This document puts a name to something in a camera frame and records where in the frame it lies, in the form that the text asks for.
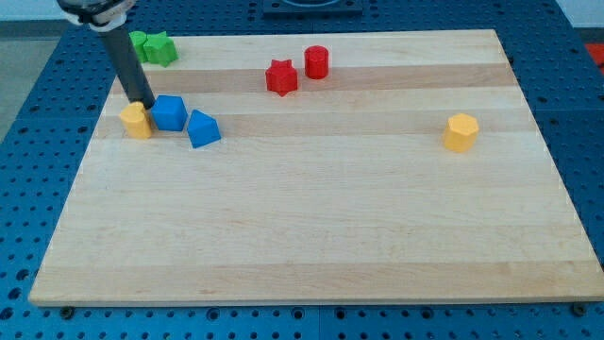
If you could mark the blue triangle block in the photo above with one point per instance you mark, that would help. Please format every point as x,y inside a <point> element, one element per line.
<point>202,129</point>

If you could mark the yellow heart block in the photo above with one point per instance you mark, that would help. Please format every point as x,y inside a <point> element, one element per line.
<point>135,121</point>

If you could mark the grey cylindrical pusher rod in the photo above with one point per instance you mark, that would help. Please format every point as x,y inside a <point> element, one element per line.
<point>127,66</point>

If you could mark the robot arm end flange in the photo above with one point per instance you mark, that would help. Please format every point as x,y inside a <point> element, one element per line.
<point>99,15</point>

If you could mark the wooden board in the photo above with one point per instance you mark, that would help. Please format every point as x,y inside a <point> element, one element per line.
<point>341,192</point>

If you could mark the red star block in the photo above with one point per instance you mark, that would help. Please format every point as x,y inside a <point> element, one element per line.
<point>281,77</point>

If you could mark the red cylinder block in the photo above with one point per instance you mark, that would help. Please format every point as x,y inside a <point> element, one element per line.
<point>316,59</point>

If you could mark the blue cube block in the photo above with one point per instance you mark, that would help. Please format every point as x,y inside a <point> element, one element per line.
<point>169,113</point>

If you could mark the yellow hexagon block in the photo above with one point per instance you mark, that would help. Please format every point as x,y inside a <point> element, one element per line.
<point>461,132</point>

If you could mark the green star block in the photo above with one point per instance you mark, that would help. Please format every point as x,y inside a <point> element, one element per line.
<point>160,49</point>

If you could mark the green cylinder block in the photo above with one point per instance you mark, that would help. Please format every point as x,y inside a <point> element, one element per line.
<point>139,39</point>

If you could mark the red object at edge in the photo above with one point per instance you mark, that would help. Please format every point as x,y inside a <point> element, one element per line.
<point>596,52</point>

